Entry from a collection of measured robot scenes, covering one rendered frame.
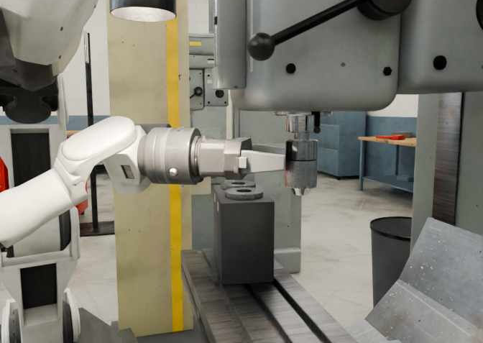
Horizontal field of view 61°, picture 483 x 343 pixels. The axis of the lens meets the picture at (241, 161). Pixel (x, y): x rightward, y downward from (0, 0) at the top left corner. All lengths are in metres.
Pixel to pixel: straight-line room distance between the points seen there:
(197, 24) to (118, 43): 7.63
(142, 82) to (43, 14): 1.52
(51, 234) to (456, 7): 0.97
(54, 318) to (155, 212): 1.17
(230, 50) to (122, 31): 1.78
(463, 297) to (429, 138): 0.32
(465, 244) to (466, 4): 0.45
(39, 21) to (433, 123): 0.77
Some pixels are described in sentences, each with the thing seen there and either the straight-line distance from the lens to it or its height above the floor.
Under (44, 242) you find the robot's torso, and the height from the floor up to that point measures 0.99.
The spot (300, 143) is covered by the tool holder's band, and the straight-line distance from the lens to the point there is 0.59.
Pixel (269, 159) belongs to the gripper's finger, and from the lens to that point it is 0.56.
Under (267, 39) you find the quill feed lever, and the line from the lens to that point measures 0.45.
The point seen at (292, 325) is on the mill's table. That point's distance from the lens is 0.81.
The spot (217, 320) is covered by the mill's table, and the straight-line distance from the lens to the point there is 0.82.
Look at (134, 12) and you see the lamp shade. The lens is 0.53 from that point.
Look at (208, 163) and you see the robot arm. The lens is 0.59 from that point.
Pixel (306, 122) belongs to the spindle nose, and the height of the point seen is 1.29.
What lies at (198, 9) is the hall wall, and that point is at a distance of 9.95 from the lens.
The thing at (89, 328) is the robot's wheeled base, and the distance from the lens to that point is 1.61.
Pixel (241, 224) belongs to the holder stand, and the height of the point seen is 1.06.
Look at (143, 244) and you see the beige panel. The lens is 2.40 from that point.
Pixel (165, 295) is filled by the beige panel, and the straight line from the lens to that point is 2.52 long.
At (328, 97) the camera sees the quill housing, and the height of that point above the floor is 1.33.
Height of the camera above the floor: 1.31
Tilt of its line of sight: 7 degrees down
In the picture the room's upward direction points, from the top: straight up
